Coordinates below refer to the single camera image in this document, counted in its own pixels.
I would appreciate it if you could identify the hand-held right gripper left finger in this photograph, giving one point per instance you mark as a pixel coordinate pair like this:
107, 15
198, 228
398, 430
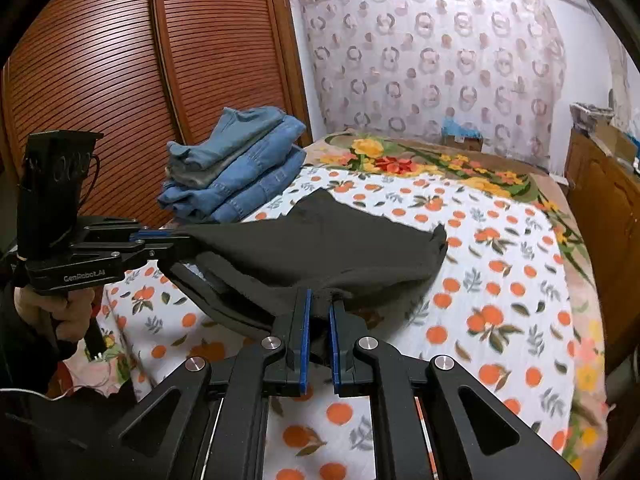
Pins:
303, 340

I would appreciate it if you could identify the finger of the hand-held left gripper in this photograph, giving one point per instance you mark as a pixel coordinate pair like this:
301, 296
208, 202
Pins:
150, 234
145, 252

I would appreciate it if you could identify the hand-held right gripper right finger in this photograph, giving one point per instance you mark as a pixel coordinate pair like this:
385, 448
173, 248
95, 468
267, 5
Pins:
334, 355

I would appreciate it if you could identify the black pants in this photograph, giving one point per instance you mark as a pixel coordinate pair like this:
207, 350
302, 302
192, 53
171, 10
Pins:
325, 250

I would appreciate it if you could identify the person's left forearm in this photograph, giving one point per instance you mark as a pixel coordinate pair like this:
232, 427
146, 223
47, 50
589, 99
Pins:
25, 355

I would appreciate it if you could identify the grey pants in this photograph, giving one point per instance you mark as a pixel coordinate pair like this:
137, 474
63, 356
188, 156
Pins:
200, 176

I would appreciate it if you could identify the person's left hand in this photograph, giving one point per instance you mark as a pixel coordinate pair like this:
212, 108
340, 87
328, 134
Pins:
55, 315

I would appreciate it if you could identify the blue denim jeans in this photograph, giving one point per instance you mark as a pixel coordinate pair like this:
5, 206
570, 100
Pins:
250, 200
265, 160

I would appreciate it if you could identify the light blue jeans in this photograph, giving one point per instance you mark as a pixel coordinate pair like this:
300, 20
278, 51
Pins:
235, 130

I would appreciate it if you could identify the orange fruit print bed sheet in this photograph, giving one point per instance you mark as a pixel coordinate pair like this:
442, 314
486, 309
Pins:
475, 285

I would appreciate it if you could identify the wooden slatted wardrobe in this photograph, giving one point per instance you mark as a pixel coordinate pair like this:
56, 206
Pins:
125, 60

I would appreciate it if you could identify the floral blanket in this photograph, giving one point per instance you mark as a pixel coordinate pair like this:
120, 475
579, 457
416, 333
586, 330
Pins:
400, 157

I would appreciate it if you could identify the cardboard box with blue cloth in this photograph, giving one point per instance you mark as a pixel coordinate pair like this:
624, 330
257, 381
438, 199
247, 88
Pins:
462, 135

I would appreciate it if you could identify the circle pattern sheer curtain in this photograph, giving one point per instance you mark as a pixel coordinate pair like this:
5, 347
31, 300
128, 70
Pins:
425, 60

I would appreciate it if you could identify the long wooden cabinet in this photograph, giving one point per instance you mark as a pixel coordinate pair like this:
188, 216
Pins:
610, 220

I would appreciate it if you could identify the basket of small things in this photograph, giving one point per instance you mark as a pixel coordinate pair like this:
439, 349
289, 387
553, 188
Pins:
592, 115

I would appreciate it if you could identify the open cardboard box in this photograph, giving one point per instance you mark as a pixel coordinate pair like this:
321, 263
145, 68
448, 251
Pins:
617, 142

